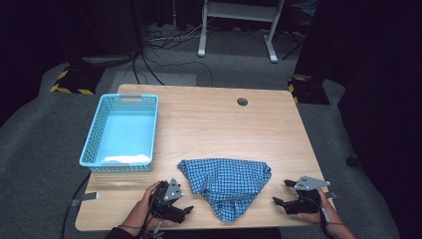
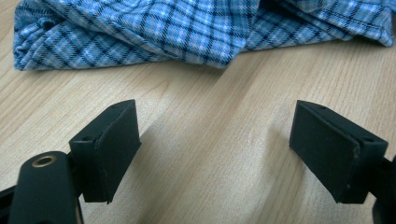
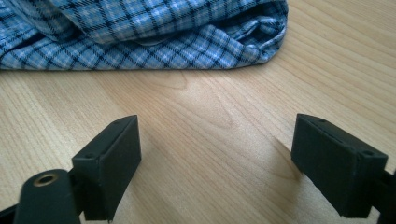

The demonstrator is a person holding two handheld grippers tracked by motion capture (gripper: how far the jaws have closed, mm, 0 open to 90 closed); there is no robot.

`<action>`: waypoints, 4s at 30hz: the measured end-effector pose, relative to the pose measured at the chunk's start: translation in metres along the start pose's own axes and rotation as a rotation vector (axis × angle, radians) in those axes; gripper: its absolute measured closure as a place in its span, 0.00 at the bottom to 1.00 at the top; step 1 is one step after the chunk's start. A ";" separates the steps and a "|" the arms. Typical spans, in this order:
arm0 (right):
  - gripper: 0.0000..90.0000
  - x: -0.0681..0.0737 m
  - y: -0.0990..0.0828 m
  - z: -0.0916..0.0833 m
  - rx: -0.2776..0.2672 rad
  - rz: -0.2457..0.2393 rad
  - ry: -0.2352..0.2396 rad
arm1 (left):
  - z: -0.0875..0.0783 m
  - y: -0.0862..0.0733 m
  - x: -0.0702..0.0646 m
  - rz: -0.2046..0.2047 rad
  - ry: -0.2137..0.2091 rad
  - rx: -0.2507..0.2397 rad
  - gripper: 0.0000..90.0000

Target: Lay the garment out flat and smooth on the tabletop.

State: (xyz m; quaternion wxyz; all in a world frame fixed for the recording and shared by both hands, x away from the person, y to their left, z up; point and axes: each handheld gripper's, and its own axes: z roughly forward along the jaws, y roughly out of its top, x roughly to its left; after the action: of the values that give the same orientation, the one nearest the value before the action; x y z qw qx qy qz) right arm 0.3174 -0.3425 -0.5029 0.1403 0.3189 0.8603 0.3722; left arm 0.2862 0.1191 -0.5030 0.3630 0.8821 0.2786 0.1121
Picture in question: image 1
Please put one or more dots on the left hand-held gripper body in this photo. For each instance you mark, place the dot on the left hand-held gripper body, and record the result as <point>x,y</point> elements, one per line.
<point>166,207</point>

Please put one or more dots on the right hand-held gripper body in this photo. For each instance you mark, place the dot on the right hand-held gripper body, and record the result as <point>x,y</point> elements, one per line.
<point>305,204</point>

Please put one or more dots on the light blue plastic basket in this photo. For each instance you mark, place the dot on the light blue plastic basket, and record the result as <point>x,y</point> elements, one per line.
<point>127,132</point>

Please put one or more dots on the round black table grommet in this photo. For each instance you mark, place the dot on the round black table grommet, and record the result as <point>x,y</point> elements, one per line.
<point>242,101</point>

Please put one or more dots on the person's right hand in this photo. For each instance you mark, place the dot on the person's right hand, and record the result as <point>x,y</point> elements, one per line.
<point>326,215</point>

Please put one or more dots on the blue checked shirt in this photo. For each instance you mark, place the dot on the blue checked shirt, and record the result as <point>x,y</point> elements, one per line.
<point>229,182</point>

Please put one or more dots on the black yellow striped stand base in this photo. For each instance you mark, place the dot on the black yellow striped stand base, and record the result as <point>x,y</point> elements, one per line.
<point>310,93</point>
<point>78,81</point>

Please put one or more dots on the grey floor plate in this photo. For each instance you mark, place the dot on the grey floor plate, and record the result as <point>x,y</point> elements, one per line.
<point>172,79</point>

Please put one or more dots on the person's left hand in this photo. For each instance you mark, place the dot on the person's left hand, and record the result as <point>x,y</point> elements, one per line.
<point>141,209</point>

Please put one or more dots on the grey power strip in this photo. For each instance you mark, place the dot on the grey power strip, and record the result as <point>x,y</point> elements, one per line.
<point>106,59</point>

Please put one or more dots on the white metal desk frame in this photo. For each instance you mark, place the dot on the white metal desk frame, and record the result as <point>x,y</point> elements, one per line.
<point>272,46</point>

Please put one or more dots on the grey tape strip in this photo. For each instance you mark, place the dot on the grey tape strip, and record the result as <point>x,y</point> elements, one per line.
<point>88,196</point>

